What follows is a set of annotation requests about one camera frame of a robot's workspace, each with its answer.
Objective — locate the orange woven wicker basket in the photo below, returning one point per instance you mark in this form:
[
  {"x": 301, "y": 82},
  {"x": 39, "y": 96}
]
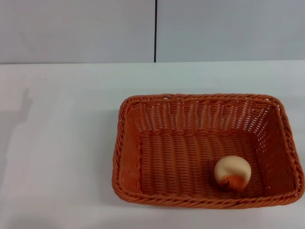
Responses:
[{"x": 178, "y": 167}]

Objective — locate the round bread bun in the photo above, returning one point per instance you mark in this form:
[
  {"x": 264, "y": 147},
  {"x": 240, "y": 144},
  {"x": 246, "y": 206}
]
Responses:
[{"x": 232, "y": 169}]

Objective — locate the dark vertical wall strip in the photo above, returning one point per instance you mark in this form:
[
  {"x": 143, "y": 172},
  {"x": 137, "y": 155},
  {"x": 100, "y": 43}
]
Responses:
[{"x": 156, "y": 28}]

